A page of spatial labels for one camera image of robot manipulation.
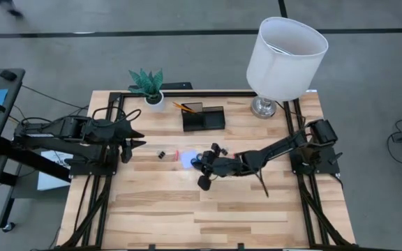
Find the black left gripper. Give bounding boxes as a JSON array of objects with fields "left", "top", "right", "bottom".
[{"left": 91, "top": 120, "right": 147, "bottom": 164}]

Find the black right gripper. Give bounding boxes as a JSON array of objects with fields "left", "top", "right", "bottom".
[{"left": 195, "top": 142, "right": 244, "bottom": 192}]

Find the white sticky note pad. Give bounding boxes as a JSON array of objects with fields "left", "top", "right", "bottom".
[{"left": 181, "top": 150, "right": 200, "bottom": 170}]

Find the black mesh desk organizer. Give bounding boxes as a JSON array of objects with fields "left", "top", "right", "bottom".
[{"left": 181, "top": 102, "right": 227, "bottom": 132}]

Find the yellow pencil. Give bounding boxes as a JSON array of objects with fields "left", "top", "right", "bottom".
[
  {"left": 171, "top": 101, "right": 194, "bottom": 112},
  {"left": 173, "top": 103, "right": 196, "bottom": 114}
]

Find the green plant in white pot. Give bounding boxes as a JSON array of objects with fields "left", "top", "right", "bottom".
[{"left": 128, "top": 68, "right": 166, "bottom": 112}]

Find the white printed sheet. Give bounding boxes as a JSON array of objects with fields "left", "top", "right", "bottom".
[{"left": 36, "top": 149, "right": 75, "bottom": 192}]

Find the silver lamp with white shade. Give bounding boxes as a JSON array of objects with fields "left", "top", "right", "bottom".
[{"left": 246, "top": 16, "right": 329, "bottom": 119}]

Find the black side desk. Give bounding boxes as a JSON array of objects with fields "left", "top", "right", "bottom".
[{"left": 0, "top": 68, "right": 71, "bottom": 234}]

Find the black computer mouse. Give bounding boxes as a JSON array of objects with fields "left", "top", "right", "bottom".
[{"left": 0, "top": 69, "right": 18, "bottom": 82}]

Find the person's foot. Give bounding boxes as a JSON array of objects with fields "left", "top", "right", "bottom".
[{"left": 0, "top": 0, "right": 24, "bottom": 18}]

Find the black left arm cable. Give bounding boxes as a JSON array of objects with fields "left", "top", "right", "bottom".
[{"left": 91, "top": 106, "right": 142, "bottom": 123}]

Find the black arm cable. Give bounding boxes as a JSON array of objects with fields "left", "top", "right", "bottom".
[
  {"left": 255, "top": 167, "right": 270, "bottom": 199},
  {"left": 91, "top": 106, "right": 142, "bottom": 123}
]

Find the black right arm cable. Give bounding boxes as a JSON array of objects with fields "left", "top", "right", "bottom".
[{"left": 255, "top": 167, "right": 270, "bottom": 199}]

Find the black desk cable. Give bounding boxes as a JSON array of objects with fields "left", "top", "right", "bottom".
[{"left": 21, "top": 84, "right": 89, "bottom": 111}]

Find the black lamp cord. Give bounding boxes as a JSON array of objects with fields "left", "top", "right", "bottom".
[{"left": 274, "top": 100, "right": 307, "bottom": 128}]

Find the black aluminium table frame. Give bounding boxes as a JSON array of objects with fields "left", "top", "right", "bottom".
[{"left": 56, "top": 91, "right": 359, "bottom": 250}]

